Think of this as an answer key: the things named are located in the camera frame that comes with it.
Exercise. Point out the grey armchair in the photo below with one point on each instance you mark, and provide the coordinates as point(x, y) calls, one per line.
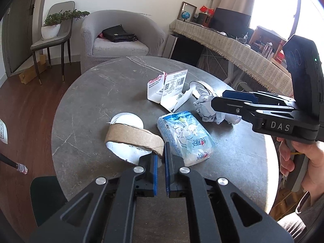
point(114, 20)

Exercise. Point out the small blue globe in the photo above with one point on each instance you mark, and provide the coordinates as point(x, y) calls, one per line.
point(185, 15)

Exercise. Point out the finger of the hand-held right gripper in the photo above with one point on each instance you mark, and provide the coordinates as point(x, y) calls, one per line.
point(238, 95)
point(227, 107)

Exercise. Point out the wooden picture frame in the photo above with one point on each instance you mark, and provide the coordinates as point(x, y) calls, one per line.
point(192, 8)

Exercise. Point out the grey door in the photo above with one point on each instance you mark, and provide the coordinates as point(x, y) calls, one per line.
point(20, 30)

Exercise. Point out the round grey marble table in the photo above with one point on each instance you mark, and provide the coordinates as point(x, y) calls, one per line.
point(101, 86)

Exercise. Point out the potted plant white pot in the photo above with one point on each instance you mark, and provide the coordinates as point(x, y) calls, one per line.
point(50, 31)

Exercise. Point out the white paper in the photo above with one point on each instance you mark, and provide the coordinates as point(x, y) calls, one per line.
point(205, 108)

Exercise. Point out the cardboard box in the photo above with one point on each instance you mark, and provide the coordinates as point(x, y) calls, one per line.
point(30, 74)

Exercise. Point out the dark brown box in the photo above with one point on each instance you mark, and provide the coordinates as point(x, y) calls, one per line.
point(202, 19)

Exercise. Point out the white metal frame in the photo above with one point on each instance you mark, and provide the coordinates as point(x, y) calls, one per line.
point(231, 73)

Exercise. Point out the person's right forearm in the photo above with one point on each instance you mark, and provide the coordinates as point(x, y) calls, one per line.
point(307, 201)

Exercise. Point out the long table with beige cloth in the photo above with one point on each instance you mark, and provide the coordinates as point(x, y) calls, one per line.
point(240, 53)

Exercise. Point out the person's right hand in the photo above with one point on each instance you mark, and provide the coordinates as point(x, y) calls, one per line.
point(316, 162)

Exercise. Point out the person's grey clothing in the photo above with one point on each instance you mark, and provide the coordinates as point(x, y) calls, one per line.
point(293, 229)

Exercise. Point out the white paper plate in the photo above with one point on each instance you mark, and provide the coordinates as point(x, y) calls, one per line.
point(126, 119)

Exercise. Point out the black cabinet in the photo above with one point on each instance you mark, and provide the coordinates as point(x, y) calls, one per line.
point(186, 50)

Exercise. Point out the blue white tissue packet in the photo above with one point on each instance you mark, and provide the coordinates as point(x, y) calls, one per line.
point(182, 134)

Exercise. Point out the brown cardboard tape roll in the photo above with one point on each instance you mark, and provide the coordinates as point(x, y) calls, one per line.
point(126, 133)

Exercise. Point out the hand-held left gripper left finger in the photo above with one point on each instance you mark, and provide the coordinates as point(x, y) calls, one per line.
point(155, 172)

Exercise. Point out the small red flags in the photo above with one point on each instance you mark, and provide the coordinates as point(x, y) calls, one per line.
point(206, 9)

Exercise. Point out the black table leg with sock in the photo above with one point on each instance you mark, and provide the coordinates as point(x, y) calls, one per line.
point(10, 163)

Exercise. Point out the white printed packaging card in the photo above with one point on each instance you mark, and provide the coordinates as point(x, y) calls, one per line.
point(174, 83)

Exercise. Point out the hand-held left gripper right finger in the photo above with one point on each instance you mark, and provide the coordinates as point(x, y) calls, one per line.
point(167, 172)

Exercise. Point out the black handbag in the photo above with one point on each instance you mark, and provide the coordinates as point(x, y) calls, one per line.
point(117, 34)

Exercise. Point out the black monitor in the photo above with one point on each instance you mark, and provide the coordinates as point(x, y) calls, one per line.
point(227, 20)

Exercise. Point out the wooden shelf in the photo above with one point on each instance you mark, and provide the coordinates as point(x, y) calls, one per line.
point(263, 36)

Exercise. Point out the grey dining chair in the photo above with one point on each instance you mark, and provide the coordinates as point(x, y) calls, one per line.
point(48, 44)

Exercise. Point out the white paper strip loop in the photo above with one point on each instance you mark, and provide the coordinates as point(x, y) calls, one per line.
point(202, 83)

